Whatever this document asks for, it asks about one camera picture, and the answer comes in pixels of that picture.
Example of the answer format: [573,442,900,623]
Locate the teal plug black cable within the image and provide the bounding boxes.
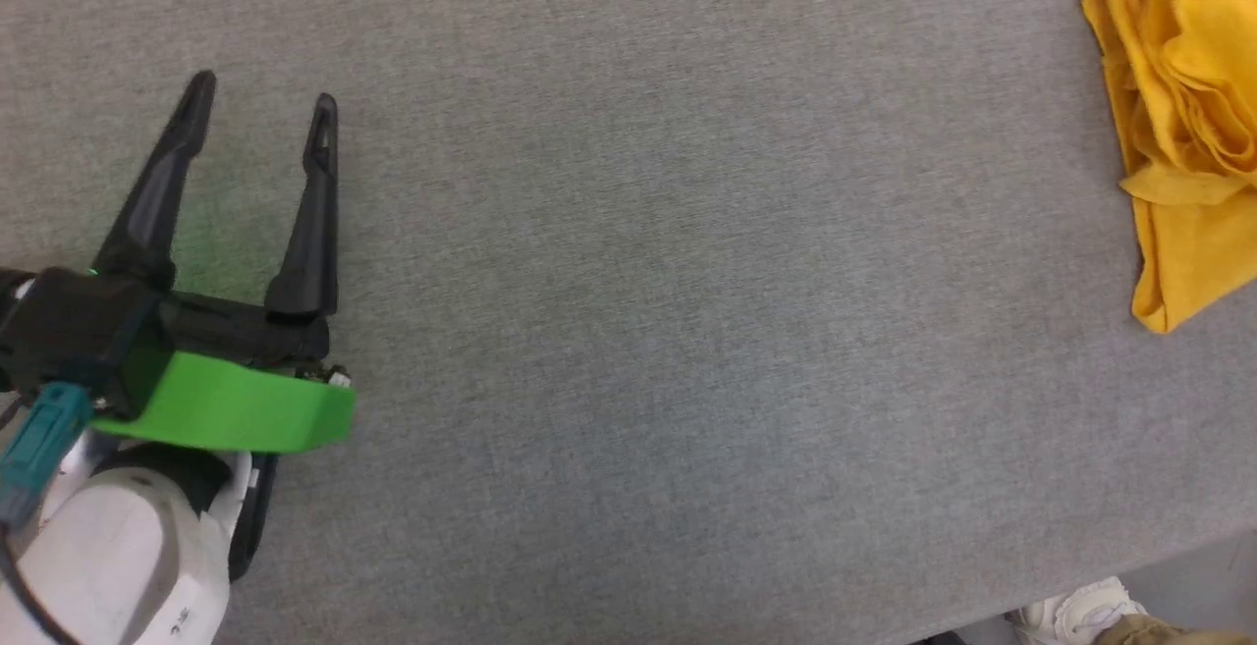
[0,382,96,645]

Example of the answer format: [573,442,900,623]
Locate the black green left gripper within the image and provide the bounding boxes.
[93,70,357,455]

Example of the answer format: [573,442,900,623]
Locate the tan trouser leg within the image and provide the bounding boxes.
[1095,614,1257,645]

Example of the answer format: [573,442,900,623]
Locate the yellow t-shirt garment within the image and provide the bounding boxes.
[1080,0,1257,335]

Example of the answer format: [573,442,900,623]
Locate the white shoe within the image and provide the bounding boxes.
[1007,576,1148,645]

